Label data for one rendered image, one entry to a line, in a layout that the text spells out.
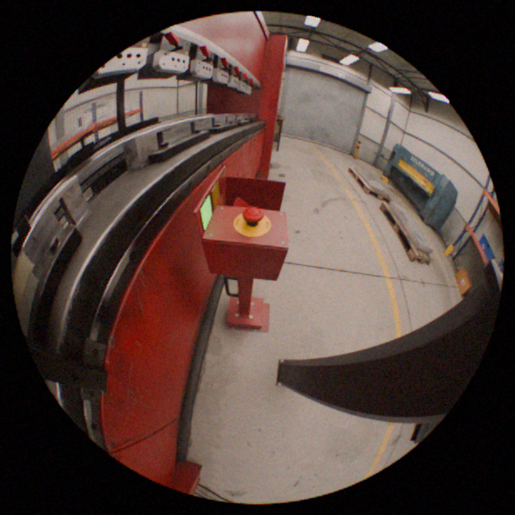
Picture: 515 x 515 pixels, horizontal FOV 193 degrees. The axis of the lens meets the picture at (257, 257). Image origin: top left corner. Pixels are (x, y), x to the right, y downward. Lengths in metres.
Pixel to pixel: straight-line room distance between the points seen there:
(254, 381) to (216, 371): 0.22
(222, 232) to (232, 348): 0.79
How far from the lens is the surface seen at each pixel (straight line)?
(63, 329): 0.25
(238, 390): 1.00
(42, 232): 0.34
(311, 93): 7.48
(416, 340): 0.26
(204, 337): 0.97
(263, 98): 2.05
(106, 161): 0.69
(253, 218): 0.28
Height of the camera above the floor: 0.98
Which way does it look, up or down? 53 degrees down
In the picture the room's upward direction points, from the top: 8 degrees clockwise
